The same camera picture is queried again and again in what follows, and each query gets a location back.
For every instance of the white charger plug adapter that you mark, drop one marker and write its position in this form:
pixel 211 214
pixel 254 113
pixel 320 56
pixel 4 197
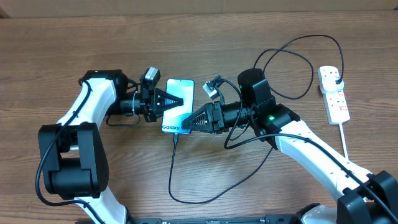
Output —
pixel 331 84

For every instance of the white power strip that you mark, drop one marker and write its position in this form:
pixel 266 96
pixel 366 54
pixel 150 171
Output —
pixel 335 102

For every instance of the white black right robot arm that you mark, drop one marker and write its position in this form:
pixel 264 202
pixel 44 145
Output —
pixel 361 197

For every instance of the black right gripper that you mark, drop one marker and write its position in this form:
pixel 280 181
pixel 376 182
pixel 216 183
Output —
pixel 215 117

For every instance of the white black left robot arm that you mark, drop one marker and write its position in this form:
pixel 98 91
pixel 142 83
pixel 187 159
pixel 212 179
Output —
pixel 73 167

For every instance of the blue Galaxy smartphone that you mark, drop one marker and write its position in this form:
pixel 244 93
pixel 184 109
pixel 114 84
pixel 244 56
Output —
pixel 173 118

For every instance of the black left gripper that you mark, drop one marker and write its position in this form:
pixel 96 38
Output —
pixel 151 98

